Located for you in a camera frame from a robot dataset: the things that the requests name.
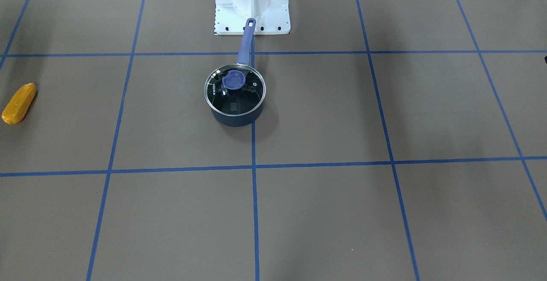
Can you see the white camera stand column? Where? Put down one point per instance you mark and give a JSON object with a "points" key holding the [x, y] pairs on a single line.
{"points": [[272, 16]]}

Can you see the dark blue saucepan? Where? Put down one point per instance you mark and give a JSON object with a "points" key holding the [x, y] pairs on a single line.
{"points": [[243, 57]]}

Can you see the glass pot lid blue knob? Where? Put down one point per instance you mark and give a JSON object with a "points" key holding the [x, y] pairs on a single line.
{"points": [[235, 90]]}

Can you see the yellow toy corn cob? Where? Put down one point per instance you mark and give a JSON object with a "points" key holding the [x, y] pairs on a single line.
{"points": [[19, 105]]}

